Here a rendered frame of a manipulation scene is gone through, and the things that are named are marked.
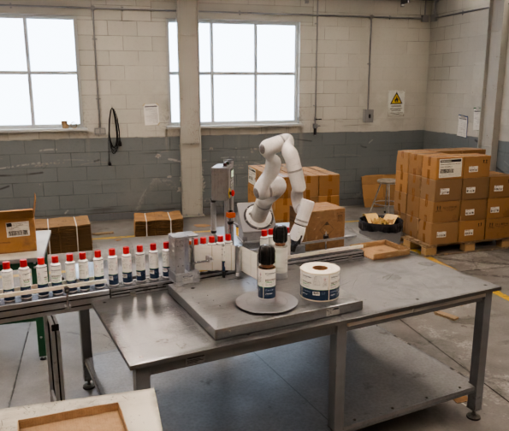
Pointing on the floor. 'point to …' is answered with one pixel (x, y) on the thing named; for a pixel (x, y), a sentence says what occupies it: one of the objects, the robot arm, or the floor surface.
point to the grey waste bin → (383, 236)
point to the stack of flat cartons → (67, 233)
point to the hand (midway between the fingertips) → (292, 248)
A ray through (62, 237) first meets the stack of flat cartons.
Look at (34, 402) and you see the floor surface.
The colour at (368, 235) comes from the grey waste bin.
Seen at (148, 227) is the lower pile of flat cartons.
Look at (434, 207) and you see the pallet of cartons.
